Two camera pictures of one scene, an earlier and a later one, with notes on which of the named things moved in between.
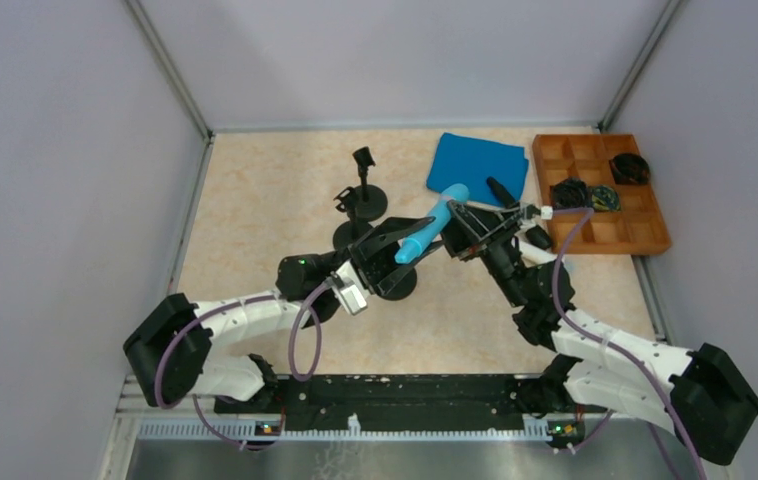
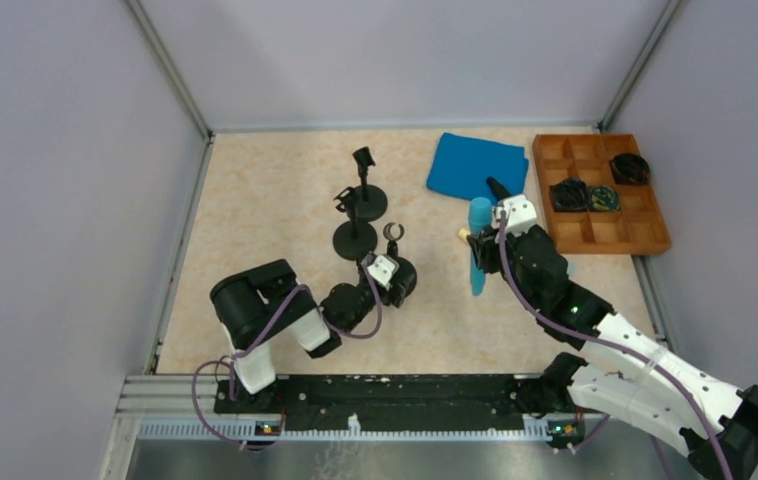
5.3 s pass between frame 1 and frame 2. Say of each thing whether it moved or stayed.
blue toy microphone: moved
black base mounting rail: stayed
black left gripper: moved
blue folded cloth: stayed
